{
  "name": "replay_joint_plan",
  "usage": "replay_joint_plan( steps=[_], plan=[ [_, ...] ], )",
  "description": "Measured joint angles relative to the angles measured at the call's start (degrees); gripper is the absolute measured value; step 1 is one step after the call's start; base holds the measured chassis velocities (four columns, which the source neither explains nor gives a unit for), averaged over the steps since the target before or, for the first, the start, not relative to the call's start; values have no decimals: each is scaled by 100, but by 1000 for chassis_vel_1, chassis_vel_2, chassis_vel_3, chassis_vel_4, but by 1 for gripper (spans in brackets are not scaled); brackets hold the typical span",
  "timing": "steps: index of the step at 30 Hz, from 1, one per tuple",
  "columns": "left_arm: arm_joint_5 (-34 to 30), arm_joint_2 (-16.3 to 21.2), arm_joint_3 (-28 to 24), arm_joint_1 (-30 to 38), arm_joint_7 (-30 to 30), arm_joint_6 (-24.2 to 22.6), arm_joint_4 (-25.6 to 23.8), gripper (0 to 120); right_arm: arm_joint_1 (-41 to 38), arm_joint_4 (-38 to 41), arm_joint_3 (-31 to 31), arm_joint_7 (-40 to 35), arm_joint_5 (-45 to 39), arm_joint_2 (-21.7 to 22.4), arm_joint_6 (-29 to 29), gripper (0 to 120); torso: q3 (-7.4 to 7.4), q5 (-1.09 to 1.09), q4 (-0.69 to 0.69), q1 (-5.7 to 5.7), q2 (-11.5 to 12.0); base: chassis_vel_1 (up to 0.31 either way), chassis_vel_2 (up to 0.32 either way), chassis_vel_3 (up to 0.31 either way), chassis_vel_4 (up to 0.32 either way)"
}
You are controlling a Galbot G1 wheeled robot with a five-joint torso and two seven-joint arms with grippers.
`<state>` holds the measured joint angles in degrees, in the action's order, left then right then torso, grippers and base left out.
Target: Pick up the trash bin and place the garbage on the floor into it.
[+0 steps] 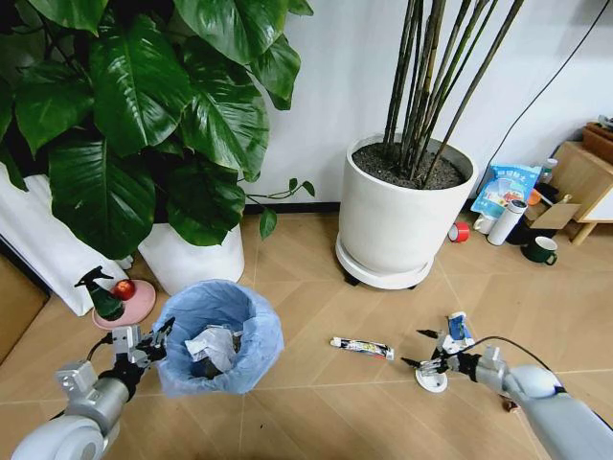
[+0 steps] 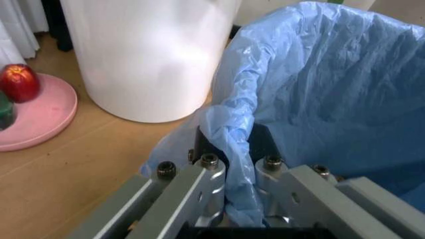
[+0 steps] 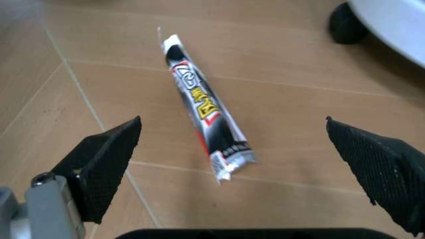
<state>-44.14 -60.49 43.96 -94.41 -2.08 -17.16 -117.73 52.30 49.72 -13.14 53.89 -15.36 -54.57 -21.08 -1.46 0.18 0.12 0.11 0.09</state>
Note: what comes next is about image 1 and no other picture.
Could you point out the light wooden cabinet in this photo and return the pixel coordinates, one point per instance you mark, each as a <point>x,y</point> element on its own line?
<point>584,187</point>

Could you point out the blue snack bag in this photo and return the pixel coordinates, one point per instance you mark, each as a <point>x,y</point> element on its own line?
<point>505,189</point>

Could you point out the dark green mug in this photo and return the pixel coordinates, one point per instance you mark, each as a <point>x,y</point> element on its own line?
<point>540,250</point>

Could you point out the large white plant pot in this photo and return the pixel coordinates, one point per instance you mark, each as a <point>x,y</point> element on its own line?
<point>397,215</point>

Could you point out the tall bamboo stalks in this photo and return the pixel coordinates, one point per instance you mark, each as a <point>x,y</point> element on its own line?
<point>421,96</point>

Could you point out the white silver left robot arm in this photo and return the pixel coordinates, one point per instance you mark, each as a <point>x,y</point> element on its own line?
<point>72,429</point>

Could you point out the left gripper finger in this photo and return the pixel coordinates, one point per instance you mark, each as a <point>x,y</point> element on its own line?
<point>162,329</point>
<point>152,355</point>

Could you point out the white thermos bottle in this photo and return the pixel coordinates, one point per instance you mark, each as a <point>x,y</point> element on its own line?
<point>506,223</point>

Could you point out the dark crumpled trash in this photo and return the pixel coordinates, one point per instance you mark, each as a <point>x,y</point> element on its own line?
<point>207,370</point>

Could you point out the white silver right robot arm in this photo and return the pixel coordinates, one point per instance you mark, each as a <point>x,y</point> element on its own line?
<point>551,412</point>

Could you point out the brown box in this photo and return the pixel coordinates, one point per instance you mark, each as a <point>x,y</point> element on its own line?
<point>598,141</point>

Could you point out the orange small bowl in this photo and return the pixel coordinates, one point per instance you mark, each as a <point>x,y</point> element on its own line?
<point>535,196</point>

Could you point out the white toothpaste tube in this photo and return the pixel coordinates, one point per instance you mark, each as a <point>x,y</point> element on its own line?
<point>361,348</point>

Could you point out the pink round plate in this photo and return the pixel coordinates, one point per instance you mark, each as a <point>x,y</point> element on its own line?
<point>141,298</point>

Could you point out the red tape roll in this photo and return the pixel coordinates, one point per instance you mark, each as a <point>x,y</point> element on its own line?
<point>460,232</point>

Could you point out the small brown floor scrap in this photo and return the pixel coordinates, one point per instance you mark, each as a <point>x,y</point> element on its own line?
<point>510,407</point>

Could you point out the brown cardboard piece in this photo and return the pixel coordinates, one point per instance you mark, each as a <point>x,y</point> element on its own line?
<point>555,215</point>

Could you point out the dark green spray bottle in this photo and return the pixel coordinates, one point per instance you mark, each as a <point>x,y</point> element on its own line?
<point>106,299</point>

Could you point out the blue white small packet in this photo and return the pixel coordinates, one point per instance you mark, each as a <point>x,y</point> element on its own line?
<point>459,326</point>

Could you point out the large leafy green plant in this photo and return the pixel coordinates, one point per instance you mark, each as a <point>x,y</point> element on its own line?
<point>143,120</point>

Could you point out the small white plant pot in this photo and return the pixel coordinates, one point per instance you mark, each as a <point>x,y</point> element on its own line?
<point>191,266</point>

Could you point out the red apple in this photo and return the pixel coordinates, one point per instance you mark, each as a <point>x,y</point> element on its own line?
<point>123,289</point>

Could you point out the small white cup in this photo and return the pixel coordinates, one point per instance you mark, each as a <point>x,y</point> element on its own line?
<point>483,224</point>

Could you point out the white leaning board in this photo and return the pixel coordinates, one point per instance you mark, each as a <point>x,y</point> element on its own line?
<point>43,239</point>

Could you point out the white wheeled pot saucer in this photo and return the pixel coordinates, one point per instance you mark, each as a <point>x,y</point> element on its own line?
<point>378,275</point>

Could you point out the white round lid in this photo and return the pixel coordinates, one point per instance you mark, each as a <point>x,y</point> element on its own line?
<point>431,382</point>

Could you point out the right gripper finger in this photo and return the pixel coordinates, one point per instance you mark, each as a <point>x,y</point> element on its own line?
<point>427,331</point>
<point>428,368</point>

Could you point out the crumpled white paper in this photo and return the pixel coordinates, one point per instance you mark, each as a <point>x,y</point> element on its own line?
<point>211,346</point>

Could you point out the trash bin with blue bag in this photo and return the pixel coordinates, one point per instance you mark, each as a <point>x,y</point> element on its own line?
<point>261,345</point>

